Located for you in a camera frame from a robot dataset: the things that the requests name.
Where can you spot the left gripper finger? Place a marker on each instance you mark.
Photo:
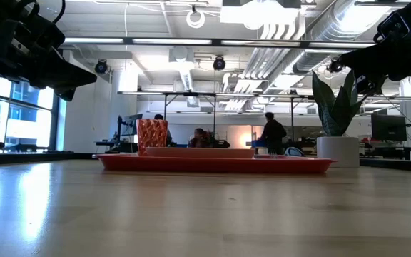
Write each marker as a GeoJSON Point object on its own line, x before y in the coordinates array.
{"type": "Point", "coordinates": [66, 93]}
{"type": "Point", "coordinates": [70, 76]}

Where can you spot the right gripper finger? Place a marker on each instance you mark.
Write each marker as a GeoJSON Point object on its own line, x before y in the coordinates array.
{"type": "Point", "coordinates": [366, 62]}
{"type": "Point", "coordinates": [367, 84]}

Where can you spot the orange textured cup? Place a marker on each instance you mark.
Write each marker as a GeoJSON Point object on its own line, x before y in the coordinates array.
{"type": "Point", "coordinates": [152, 137]}

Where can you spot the black monitor on arm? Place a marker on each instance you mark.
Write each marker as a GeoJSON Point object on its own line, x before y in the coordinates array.
{"type": "Point", "coordinates": [134, 121]}

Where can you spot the red plastic tray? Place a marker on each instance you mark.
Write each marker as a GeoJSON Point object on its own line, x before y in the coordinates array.
{"type": "Point", "coordinates": [209, 165]}

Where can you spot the long ceiling light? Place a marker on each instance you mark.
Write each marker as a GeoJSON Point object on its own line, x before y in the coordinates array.
{"type": "Point", "coordinates": [171, 41]}
{"type": "Point", "coordinates": [95, 40]}
{"type": "Point", "coordinates": [260, 43]}
{"type": "Point", "coordinates": [341, 45]}

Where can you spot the black ceiling spotlight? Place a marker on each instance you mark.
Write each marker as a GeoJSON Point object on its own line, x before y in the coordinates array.
{"type": "Point", "coordinates": [335, 66]}

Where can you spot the black round ceiling lamp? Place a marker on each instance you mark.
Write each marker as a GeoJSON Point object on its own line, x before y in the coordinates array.
{"type": "Point", "coordinates": [219, 63]}
{"type": "Point", "coordinates": [101, 66]}

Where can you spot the green snake plant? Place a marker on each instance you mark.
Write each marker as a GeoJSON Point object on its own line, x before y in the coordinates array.
{"type": "Point", "coordinates": [337, 114]}

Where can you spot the black monitor with stand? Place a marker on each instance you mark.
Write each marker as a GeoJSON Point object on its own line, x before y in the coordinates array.
{"type": "Point", "coordinates": [388, 127]}

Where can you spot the large window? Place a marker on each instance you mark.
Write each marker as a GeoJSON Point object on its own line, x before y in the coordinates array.
{"type": "Point", "coordinates": [23, 121]}

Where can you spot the white plant pot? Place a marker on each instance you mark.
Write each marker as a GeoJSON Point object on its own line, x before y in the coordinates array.
{"type": "Point", "coordinates": [337, 151]}

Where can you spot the blue box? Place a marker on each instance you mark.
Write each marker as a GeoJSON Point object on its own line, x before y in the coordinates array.
{"type": "Point", "coordinates": [256, 143]}

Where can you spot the black device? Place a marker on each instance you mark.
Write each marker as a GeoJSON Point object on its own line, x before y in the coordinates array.
{"type": "Point", "coordinates": [221, 144]}

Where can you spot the silver ventilation duct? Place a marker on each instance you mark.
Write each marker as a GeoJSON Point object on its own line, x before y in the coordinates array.
{"type": "Point", "coordinates": [330, 28]}

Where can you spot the black tall table frame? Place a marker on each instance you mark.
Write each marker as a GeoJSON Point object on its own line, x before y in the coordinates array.
{"type": "Point", "coordinates": [177, 94]}

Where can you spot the white hanging duct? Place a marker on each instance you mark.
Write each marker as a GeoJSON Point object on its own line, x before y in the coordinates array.
{"type": "Point", "coordinates": [186, 76]}

